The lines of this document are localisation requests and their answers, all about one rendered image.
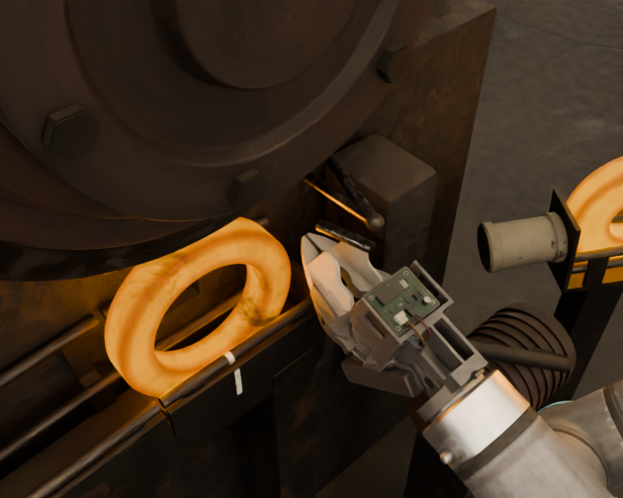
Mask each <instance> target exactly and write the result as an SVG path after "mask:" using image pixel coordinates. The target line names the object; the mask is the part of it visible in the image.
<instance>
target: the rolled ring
mask: <svg viewBox="0 0 623 498"><path fill-rule="evenodd" d="M231 264H246V268H247V278H246V284H245V287H244V290H243V293H242V295H241V297H240V299H239V301H238V303H237V305H236V306H235V308H234V309H233V311H232V312H231V314H230V315H229V316H228V317H227V318H226V320H225V321H224V322H223V323H222V324H221V325H220V326H219V327H218V328H217V329H215V330H214V331H213V332H212V333H210V334H209V335H208V336H206V337H205V338H203V339H202V340H200V341H198V342H197V343H195V344H193V345H190V346H188V347H186V348H183V349H179V350H175V351H167V352H162V351H156V350H154V340H155V335H156V331H157V328H158V326H159V323H160V321H161V319H162V317H163V316H164V314H165V312H166V311H167V309H168V308H169V306H170V305H171V304H172V302H173V301H174V300H175V299H176V298H177V296H178V295H179V294H180V293H181V292H182V291H183V290H184V289H185V288H187V287H188V286H189V285H190V284H191V283H193V282H194V281H195V280H197V279H198V278H200V277H201V276H203V275H205V274H206V273H208V272H210V271H212V270H215V269H217V268H220V267H223V266H226V265H231ZM290 282H291V265H290V260H289V257H288V254H287V252H286V250H285V248H284V247H283V245H282V244H281V243H280V242H279V241H278V240H277V239H276V238H274V237H273V236H272V235H271V234H270V233H269V232H267V231H266V230H265V229H264V228H263V227H262V226H260V225H259V224H258V223H256V222H254V221H252V220H250V219H247V218H244V217H239V218H237V219H236V220H234V221H233V222H231V223H230V224H228V225H226V226H225V227H223V228H221V229H220V230H218V231H216V232H214V233H213V234H211V235H209V236H207V237H205V238H203V239H201V240H199V241H197V242H195V243H193V244H191V245H189V246H187V247H185V248H183V249H180V250H178V251H176V252H174V253H171V254H169V255H166V256H164V257H161V258H158V259H156V260H153V261H150V262H147V263H144V264H141V265H138V266H135V267H134V268H133V269H132V270H131V272H130V273H129V274H128V276H127V277H126V278H125V280H124V281H123V283H122V284H121V286H120V288H119V289H118V291H117V293H116V295H115V297H114V299H113V301H112V303H111V306H110V309H109V312H108V315H107V319H106V324H105V346H106V351H107V354H108V357H109V359H110V361H111V362H112V364H113V365H114V366H115V368H116V369H117V370H118V372H119V373H120V374H121V375H122V377H123V378H124V379H125V380H126V382H127V383H128V384H129V385H130V386H131V387H132V388H133V389H135V390H136V391H138V392H140V393H143V394H145V395H149V396H153V397H160V396H161V395H163V394H164V393H166V392H167V391H169V390H170V389H172V388H173V387H175V386H176V385H178V384H179V383H181V382H182V381H184V380H185V379H187V378H188V377H190V376H191V375H193V374H195V373H196V372H198V371H199V370H201V369H202V368H203V367H205V366H206V365H208V364H209V363H211V362H212V361H214V360H215V359H217V358H218V357H220V356H221V355H222V354H224V353H225V352H227V351H229V350H230V349H232V348H233V347H235V346H236V345H238V344H239V343H241V342H242V341H244V340H245V339H247V338H248V337H250V336H251V335H253V334H254V333H256V332H257V331H259V330H260V329H262V328H263V327H265V326H266V325H268V324H269V323H271V322H272V321H273V320H275V319H276V318H278V316H279V314H280V312H281V310H282V308H283V306H284V303H285V301H286V298H287V295H288V292H289V288H290Z"/></svg>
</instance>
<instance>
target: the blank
mask: <svg viewBox="0 0 623 498"><path fill-rule="evenodd" d="M567 205H568V207H569V208H570V210H571V212H572V214H573V216H574V218H575V219H576V221H577V223H578V226H579V227H580V229H581V234H580V238H579V242H578V249H577V252H581V251H587V250H594V249H600V248H606V247H613V246H619V245H623V223H611V221H612V219H613V217H614V216H615V215H616V214H617V213H618V212H619V211H620V210H621V209H622V208H623V156H621V157H619V158H617V159H614V160H612V161H610V162H608V163H606V164H604V165H603V166H601V167H599V168H598V169H596V170H595V171H594V172H592V173H591V174H590V175H588V176H587V177H586V178H585V179H584V180H583V181H582V182H581V183H580V184H579V185H578V186H577V187H576V188H575V190H574V191H573V192H572V194H571V195H570V197H569V199H568V201H567Z"/></svg>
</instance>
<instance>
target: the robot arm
mask: <svg viewBox="0 0 623 498"><path fill-rule="evenodd" d="M301 252H302V261H303V266H304V270H305V274H306V278H307V281H308V285H309V288H310V291H311V299H312V302H313V305H314V308H315V311H316V314H317V317H318V320H319V322H320V324H321V326H322V328H323V329H324V331H325V332H326V333H327V335H328V336H329V337H330V338H331V339H332V340H333V341H334V342H336V343H337V344H338V345H339V346H340V347H341V348H342V350H343V351H344V353H345V355H348V354H350V353H351V352H352V353H353V355H352V356H351V357H349V358H348V359H346V360H345V361H343V362H342V363H341V366H342V368H343V370H344V373H345V375H346V377H347V379H348V381H350V382H353V383H357V384H361V385H365V386H369V387H373V388H377V389H380V390H384V391H388V392H392V393H396V394H400V395H404V396H408V397H415V396H416V395H418V394H419V393H420V392H422V391H423V392H424V393H425V394H426V396H427V397H428V398H429V400H428V401H427V402H425V403H424V404H423V405H422V406H421V407H420V408H419V409H418V410H417V411H416V412H417V413H418V415H419V416H420V417H421V418H422V419H423V420H424V422H427V421H428V420H430V421H431V422H432V423H431V424H430V425H429V426H428V427H427V428H426V429H424V430H423V436H424V438H425V439H426V440H427V441H428V442H429V443H430V445H431V446H432V447H433V448H434V449H435V451H436V452H438V453H439V454H440V459H441V461H442V462H443V463H445V464H448V465H449V466H450V467H451V468H452V470H453V471H454V472H455V473H456V474H457V475H458V477H459V478H460V479H461V480H462V482H463V483H464V484H465V485H466V486H467V487H468V489H469V490H470V491H471V492H472V493H473V495H474V496H475V497H476V498H617V497H614V496H613V495H612V494H611V493H610V491H613V490H615V489H618V488H621V487H623V379H622V380H620V381H618V382H616V383H614V384H612V385H609V386H607V387H603V388H600V389H599V390H597V391H595V392H593V393H590V394H588V395H586V396H584V397H581V398H579V399H577V400H575V401H561V402H556V403H553V404H550V405H548V406H546V407H544V408H542V409H541V410H539V411H538V412H536V411H535V410H534V409H533V408H532V407H531V405H530V404H529V403H528V402H527V401H526V399H525V398H524V397H523V396H522V395H521V394H520V393H519V392H518V391H517V390H516V389H515V388H514V386H513V385H512V384H511V383H510V382H509V381H508V380H507V379H506V378H505V377H504V376H503V375H502V373H501V372H500V371H499V370H492V371H491V372H490V373H489V374H488V375H486V376H483V375H482V373H483V372H484V370H483V367H484V366H485V365H487V364H488V362H487V361H486V360H485V359H484V358H483V356H482V355H481V354H480V353H479V352H478V351H477V350H476V349H475V348H474V347H473V345H472V344H471V343H470V342H469V341H468V340H467V339H466V338H465V337H464V336H463V334H462V333H461V332H460V331H459V330H458V329H457V328H456V327H455V326H454V325H453V323H452V322H451V321H450V320H449V319H448V318H447V317H446V316H445V315H444V313H445V312H446V311H447V310H448V308H449V307H450V306H451V305H452V304H453V303H454V301H453V300H452V298H451V297H450V296H449V295H448V294H447V293H446V292H445V291H444V290H443V289H441V288H440V286H439V285H438V284H437V283H436V282H435V281H434V280H433V279H432V278H431V277H430V276H429V275H428V273H427V272H426V271H425V270H424V269H423V268H422V267H421V266H420V265H419V264H418V263H417V261H416V260H415V261H413V263H412V264H411V265H410V267H409V268H408V267H403V268H401V269H400V270H399V271H397V272H396V273H394V274H393V275H389V274H388V273H386V272H383V271H380V270H378V269H375V268H374V267H373V266H372V265H371V263H370V261H369V255H368V253H366V252H364V251H361V250H359V249H357V248H355V247H353V246H350V245H348V244H346V243H344V242H342V241H341V242H340V243H336V242H335V241H333V240H331V239H328V238H326V237H323V236H320V235H316V234H313V233H308V234H306V235H304V236H303V237H302V241H301ZM420 273H421V274H422V275H423V276H424V278H425V279H427V280H428V281H429V282H430V283H431V284H432V285H433V286H434V287H435V289H436V290H437V291H438V292H439V293H440V294H439V295H438V296H437V297H436V298H435V297H434V295H433V294H432V293H431V292H430V291H429V290H428V289H427V288H426V287H425V286H424V285H423V283H422V282H421V281H420V280H419V279H418V278H417V277H418V276H419V275H420ZM340 276H341V277H342V278H343V279H344V281H345V282H346V284H347V287H346V286H345V285H344V284H343V283H342V282H341V278H340ZM353 295H354V296H355V297H356V298H361V299H360V300H358V301H357V302H356V303H355V302H354V299H353V297H354V296H353Z"/></svg>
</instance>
